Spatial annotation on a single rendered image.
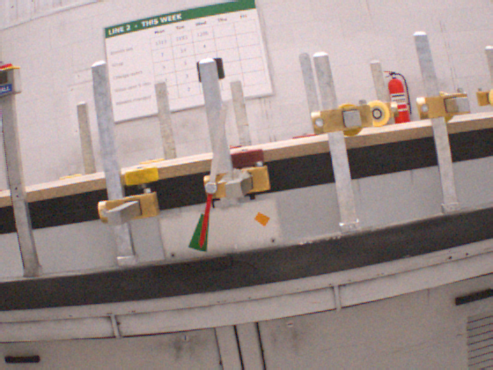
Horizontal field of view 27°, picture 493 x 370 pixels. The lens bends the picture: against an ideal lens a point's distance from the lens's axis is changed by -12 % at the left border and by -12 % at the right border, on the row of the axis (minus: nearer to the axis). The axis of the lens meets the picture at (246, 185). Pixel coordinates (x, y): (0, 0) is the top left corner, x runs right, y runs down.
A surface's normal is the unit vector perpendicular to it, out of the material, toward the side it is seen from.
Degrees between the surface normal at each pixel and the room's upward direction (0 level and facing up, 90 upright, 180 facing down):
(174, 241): 90
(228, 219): 90
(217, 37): 90
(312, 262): 90
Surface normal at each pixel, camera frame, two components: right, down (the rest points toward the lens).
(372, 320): -0.07, 0.07
